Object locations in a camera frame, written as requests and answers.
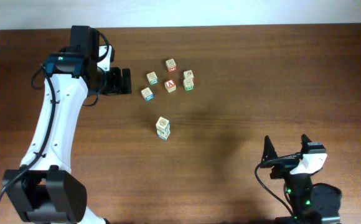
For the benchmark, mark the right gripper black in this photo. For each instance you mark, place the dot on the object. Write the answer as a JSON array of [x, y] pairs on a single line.
[[269, 157]]

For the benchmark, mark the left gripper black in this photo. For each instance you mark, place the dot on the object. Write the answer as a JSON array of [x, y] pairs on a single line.
[[115, 86]]

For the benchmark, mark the green number block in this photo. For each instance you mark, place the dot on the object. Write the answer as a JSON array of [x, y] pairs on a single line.
[[163, 124]]

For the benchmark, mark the wooden block blue bottom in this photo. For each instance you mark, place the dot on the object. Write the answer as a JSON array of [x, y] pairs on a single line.
[[163, 134]]

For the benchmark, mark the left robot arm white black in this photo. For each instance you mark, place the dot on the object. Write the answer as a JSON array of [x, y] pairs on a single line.
[[43, 189]]

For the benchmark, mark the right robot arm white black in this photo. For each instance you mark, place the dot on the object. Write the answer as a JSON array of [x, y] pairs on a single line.
[[306, 202]]

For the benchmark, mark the wooden block blue side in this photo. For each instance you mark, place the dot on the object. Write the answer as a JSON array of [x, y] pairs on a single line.
[[147, 94]]

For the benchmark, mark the wooden block green side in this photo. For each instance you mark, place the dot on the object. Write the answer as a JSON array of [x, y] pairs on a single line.
[[152, 78]]

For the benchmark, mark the red letter A block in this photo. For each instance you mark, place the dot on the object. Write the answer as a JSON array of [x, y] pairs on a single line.
[[170, 85]]

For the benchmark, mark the wooden block red top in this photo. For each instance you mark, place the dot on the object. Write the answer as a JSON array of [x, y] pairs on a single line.
[[171, 65]]

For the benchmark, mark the wooden block green bottom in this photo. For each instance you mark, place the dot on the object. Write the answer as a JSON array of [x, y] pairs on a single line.
[[188, 84]]

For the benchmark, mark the wooden block red edge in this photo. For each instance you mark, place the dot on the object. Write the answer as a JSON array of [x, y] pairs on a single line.
[[188, 75]]

